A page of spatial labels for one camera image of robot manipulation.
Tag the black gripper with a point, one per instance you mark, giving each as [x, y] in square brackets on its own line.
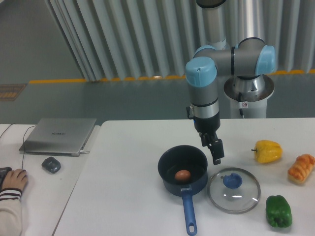
[207, 126]

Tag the dark blue saucepan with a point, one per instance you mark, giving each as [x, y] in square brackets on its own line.
[189, 158]

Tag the glass pot lid blue knob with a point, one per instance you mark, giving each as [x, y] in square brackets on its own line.
[234, 190]

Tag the striped white sleeve forearm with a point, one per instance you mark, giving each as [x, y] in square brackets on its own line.
[10, 212]

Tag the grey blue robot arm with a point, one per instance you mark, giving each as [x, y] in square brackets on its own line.
[246, 65]

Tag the person's hand on mouse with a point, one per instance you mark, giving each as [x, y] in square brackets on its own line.
[16, 179]

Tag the brown egg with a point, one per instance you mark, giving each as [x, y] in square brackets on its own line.
[182, 176]

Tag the yellow bell pepper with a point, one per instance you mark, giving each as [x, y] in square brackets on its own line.
[266, 151]

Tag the orange bread loaf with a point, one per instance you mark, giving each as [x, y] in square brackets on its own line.
[301, 168]

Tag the green bell pepper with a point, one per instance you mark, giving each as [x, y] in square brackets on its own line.
[278, 212]

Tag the folded grey partition panels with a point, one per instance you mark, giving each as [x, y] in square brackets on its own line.
[140, 39]

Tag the silver closed laptop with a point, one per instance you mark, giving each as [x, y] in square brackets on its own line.
[59, 136]

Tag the black keyboard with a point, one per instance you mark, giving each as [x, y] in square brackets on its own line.
[3, 173]

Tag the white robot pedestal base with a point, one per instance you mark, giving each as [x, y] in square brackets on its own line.
[248, 96]

